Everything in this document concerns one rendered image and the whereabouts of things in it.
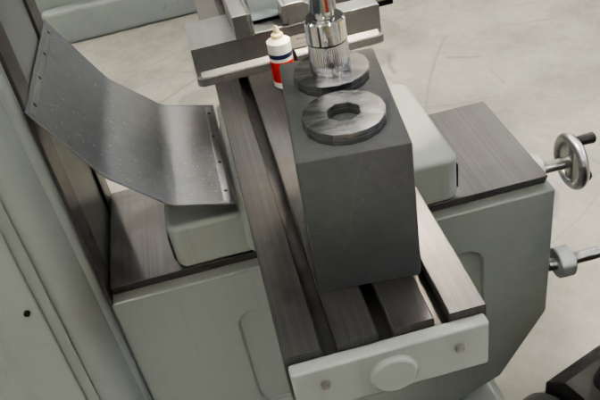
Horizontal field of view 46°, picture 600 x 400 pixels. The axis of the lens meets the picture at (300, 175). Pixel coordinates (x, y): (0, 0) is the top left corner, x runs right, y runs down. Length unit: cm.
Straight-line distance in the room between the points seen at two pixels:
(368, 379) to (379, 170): 23
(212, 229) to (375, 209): 45
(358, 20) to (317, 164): 63
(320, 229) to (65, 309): 53
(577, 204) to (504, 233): 113
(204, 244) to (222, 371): 31
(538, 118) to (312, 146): 217
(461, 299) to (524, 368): 117
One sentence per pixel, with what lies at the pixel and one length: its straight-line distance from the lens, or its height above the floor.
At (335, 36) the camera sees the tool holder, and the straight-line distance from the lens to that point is 80.
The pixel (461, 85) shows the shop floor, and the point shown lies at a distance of 306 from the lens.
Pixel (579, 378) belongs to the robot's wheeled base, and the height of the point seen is 61.
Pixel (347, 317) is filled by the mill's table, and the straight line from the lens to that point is 80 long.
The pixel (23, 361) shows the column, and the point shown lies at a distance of 124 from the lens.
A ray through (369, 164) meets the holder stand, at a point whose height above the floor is 113.
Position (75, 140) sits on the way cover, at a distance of 107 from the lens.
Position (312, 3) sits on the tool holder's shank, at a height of 125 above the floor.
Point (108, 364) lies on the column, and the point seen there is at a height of 65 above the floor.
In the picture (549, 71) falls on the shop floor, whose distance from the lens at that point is 315.
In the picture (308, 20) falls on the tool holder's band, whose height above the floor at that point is 122.
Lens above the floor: 156
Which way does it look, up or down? 36 degrees down
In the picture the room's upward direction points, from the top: 11 degrees counter-clockwise
